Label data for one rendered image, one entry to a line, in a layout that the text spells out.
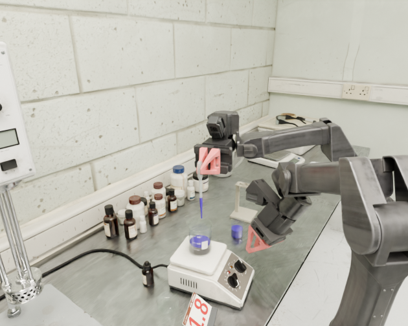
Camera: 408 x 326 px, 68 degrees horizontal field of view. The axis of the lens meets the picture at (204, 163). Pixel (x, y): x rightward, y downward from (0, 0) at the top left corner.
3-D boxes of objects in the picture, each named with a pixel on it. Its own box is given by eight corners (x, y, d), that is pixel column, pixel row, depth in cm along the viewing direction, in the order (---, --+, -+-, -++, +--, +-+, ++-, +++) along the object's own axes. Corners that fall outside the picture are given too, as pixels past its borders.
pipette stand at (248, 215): (257, 212, 114) (260, 182, 109) (250, 223, 107) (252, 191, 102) (238, 207, 117) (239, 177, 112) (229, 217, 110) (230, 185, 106)
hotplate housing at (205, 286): (254, 275, 83) (256, 252, 80) (241, 312, 72) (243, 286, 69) (182, 255, 91) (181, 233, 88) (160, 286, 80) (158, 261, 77)
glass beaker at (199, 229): (215, 246, 81) (216, 220, 78) (206, 261, 76) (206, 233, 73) (192, 240, 84) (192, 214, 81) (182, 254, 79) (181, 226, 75)
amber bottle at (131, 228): (122, 238, 99) (119, 213, 95) (129, 231, 102) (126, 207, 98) (133, 240, 97) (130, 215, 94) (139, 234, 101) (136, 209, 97)
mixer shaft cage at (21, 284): (51, 288, 60) (23, 175, 51) (15, 311, 55) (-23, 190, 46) (34, 274, 64) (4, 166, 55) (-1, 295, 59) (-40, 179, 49)
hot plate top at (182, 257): (228, 246, 82) (228, 244, 82) (212, 276, 72) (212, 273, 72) (188, 237, 86) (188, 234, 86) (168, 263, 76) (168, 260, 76)
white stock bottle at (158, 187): (156, 202, 121) (155, 179, 117) (168, 204, 119) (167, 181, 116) (149, 208, 116) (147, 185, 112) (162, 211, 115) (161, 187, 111)
